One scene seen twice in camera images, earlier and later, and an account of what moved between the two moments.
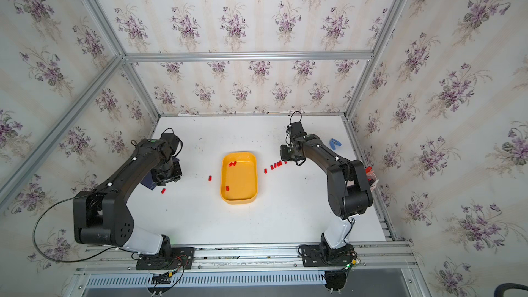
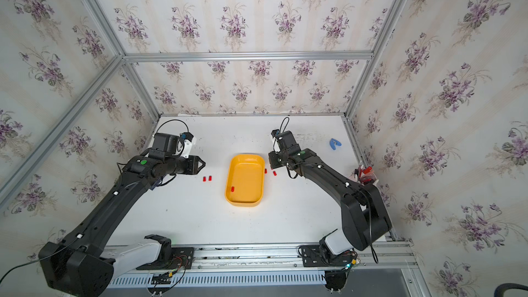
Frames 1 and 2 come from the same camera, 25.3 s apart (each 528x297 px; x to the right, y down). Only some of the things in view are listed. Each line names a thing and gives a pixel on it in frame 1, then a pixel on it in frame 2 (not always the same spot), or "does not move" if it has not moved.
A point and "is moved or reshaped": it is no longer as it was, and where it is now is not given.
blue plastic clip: (333, 145) does not move
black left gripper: (162, 181) to (192, 165)
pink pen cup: (372, 178) does not move
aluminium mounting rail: (255, 256) does not move
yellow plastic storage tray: (239, 178) is moved or reshaped
